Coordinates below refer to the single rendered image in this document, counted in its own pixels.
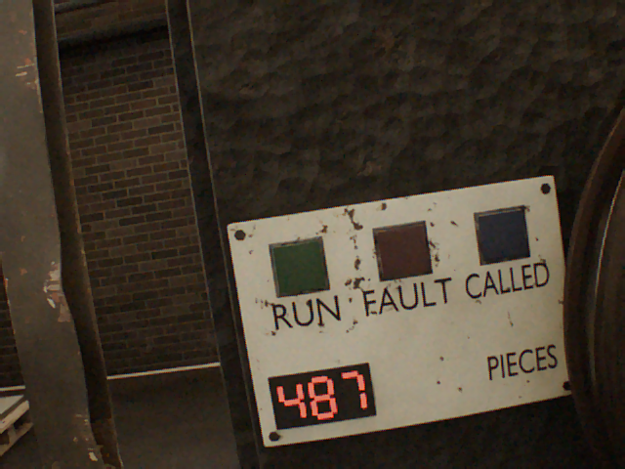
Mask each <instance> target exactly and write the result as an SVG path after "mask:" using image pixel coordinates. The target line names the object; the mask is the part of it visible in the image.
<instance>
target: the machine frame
mask: <svg viewBox="0 0 625 469"><path fill-rule="evenodd" d="M165 4H166V13H167V21H168V28H169V36H170V43H171V51H172V59H173V67H174V73H175V81H176V88H177V96H178V103H179V110H180V118H181V124H182V131H183V138H184V145H185V152H186V159H187V171H188V177H189V184H190V191H191V197H192V204H193V210H194V217H195V223H196V229H197V235H198V241H199V248H200V254H201V260H202V266H203V272H204V277H205V283H206V289H207V295H208V301H209V307H210V313H211V319H212V323H213V329H214V335H215V340H216V346H217V352H218V357H219V363H220V368H221V373H222V378H223V384H224V389H225V395H226V400H227V405H228V411H229V420H230V426H231V430H232V435H233V440H234V446H235V451H236V456H237V461H238V466H239V469H602V467H601V465H600V464H599V462H598V460H597V458H596V457H595V456H594V454H593V452H592V450H591V447H590V445H589V443H588V441H587V439H586V436H585V434H584V432H583V429H582V426H581V423H580V421H579V418H578V414H577V411H576V408H575V405H574V401H573V397H572V394H571V395H566V396H562V397H557V398H552V399H548V400H543V401H539V402H534V403H529V404H524V405H515V406H510V407H505V408H500V409H495V410H490V411H485V412H480V413H475V414H469V415H464V416H459V417H453V418H448V419H442V420H438V421H432V422H426V423H421V424H415V425H409V426H403V427H397V428H392V429H386V430H380V431H374V432H367V433H361V434H355V435H348V436H342V437H336V438H329V439H322V440H315V441H308V442H301V443H295V444H288V445H280V446H272V447H266V446H265V444H264V438H263V433H262V427H261V422H260V416H259V411H258V406H257V400H256V395H255V389H254V383H253V378H252V372H251V366H250V362H249V356H248V350H247V344H246V338H245V332H244V327H243V321H242V315H241V310H240V304H239V298H238V292H237V286H236V280H235V273H234V267H233V261H232V256H231V250H230V243H229V232H228V225H230V224H235V223H241V222H247V221H254V220H260V219H267V218H272V217H278V216H285V215H291V214H298V213H304V212H311V211H316V210H323V209H329V208H336V207H342V206H349V205H356V204H361V203H368V202H374V201H381V200H388V199H394V198H401V197H407V196H413V195H420V194H426V193H433V192H445V191H452V190H459V189H465V188H471V187H478V186H485V185H492V184H498V183H505V182H512V181H518V180H525V179H531V178H538V177H545V176H552V177H553V178H554V183H555V190H556V197H557V205H558V211H559V219H560V226H561V234H562V249H563V257H564V265H565V266H566V258H567V252H568V247H569V241H570V236H571V232H572V227H573V223H574V219H575V215H576V211H577V207H578V204H579V201H580V197H581V194H582V192H583V189H584V186H585V183H586V180H587V178H588V175H589V173H590V170H591V168H592V165H593V163H594V160H595V158H596V156H597V154H598V151H599V149H600V147H601V145H602V143H603V141H604V138H605V136H606V135H607V133H608V131H609V129H610V127H611V126H612V124H613V122H614V121H615V119H616V117H617V116H618V114H619V113H620V111H621V110H622V108H624V106H625V0H165Z"/></svg>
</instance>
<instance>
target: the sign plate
mask: <svg viewBox="0 0 625 469"><path fill-rule="evenodd" d="M518 209H521V212H522V219H523V226H524V234H525V241H526V249H527V254H526V255H521V256H516V257H510V258H504V259H498V260H492V261H486V262H485V261H483V256H482V248H481V241H480V233H479V220H478V216H479V215H485V214H492V213H498V212H505V211H511V210H518ZM416 225H423V230H424V237H425V242H426V250H427V257H428V264H429V270H428V271H426V272H421V273H415V274H409V275H402V276H396V277H383V273H382V267H381V260H380V253H379V246H378V239H377V234H376V233H377V232H379V231H384V230H391V229H397V228H403V227H410V226H416ZM228 232H229V243H230V250H231V256H232V261H233V267H234V273H235V280H236V286H237V292H238V298H239V304H240V310H241V315H242V321H243V327H244V332H245V338H246V344H247V350H248V356H249V362H250V366H251V372H252V378H253V383H254V389H255V395H256V400H257V406H258V411H259V416H260V422H261V427H262V433H263V438H264V444H265V446H266V447H272V446H280V445H288V444H295V443H301V442H308V441H315V440H322V439H329V438H336V437H342V436H348V435H355V434H361V433H367V432H374V431H380V430H386V429H392V428H397V427H403V426H409V425H415V424H421V423H426V422H432V421H438V420H442V419H448V418H453V417H459V416H464V415H469V414H475V413H480V412H485V411H490V410H495V409H500V408H505V407H510V406H515V405H524V404H529V403H534V402H539V401H543V400H548V399H552V398H557V397H562V396H566V395H571V390H570V385H569V380H568V374H567V368H566V362H565V353H564V343H563V285H564V274H565V265H564V257H563V242H562V234H561V226H560V219H559V211H558V205H557V197H556V190H555V183H554V178H553V177H552V176H545V177H538V178H531V179H525V180H518V181H512V182H505V183H498V184H492V185H485V186H478V187H471V188H465V189H459V190H452V191H445V192H433V193H426V194H420V195H413V196H407V197H401V198H394V199H388V200H381V201H374V202H368V203H361V204H356V205H349V206H342V207H336V208H329V209H323V210H316V211H311V212H304V213H298V214H291V215H285V216H278V217H272V218H267V219H260V220H254V221H247V222H241V223H235V224H230V225H228ZM316 240H318V241H319V245H320V252H321V258H322V265H323V270H324V277H325V283H326V286H325V287H321V288H316V289H309V290H303V291H296V292H289V293H283V294H280V293H279V289H278V283H277V277H276V271H275V264H274V259H273V253H272V249H273V248H274V247H277V246H283V245H289V244H296V243H303V242H309V241H316ZM356 371H357V376H360V375H362V379H363V386H364V389H363V390H359V384H358V377H357V376H354V377H348V378H343V373H350V372H356ZM324 376H326V378H327V381H328V380H332V385H333V392H334V394H331V395H329V390H328V384H327V381H321V382H315V383H313V380H312V378H317V377H324ZM309 383H312V384H313V391H314V397H311V396H310V390H309ZM297 385H302V391H303V397H304V398H303V399H299V396H298V390H297ZM280 387H282V391H283V397H284V400H285V401H291V400H298V399H299V402H300V404H301V403H304V404H305V410H306V416H304V417H302V413H301V408H300V404H294V405H285V402H281V401H280V400H279V395H278V390H277V388H280ZM360 394H365V398H366V405H367V407H362V404H361V397H360ZM324 395H329V397H330V399H335V405H336V410H337V412H332V409H331V403H330V399H328V400H322V401H315V397H318V396H324ZM314 401H315V403H316V409H317V414H323V413H330V412H332V415H333V417H327V418H320V419H318V415H313V409H312V403H311V402H314Z"/></svg>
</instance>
